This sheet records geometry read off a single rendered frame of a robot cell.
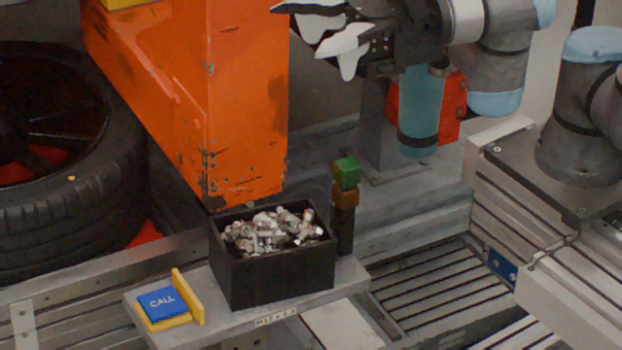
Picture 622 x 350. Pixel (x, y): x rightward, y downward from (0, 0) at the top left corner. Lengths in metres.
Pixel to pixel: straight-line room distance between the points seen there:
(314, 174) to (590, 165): 0.84
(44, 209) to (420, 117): 0.76
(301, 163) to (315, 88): 1.01
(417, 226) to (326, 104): 0.78
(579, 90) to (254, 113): 0.64
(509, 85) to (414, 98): 0.86
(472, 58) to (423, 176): 1.34
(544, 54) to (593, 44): 2.03
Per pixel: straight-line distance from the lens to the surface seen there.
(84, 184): 2.50
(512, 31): 1.62
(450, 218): 2.99
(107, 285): 2.48
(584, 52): 1.91
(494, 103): 1.68
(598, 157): 2.00
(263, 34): 2.21
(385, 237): 2.91
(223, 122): 2.26
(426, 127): 2.56
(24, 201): 2.46
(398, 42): 1.54
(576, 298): 1.95
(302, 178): 2.67
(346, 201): 2.29
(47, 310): 2.47
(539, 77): 3.84
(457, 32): 1.58
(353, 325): 2.80
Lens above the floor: 2.00
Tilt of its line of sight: 37 degrees down
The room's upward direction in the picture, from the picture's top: 2 degrees clockwise
